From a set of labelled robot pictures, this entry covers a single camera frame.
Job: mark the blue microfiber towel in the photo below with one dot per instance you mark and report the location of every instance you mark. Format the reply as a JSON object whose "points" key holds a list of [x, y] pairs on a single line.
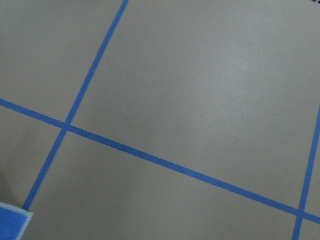
{"points": [[13, 222]]}

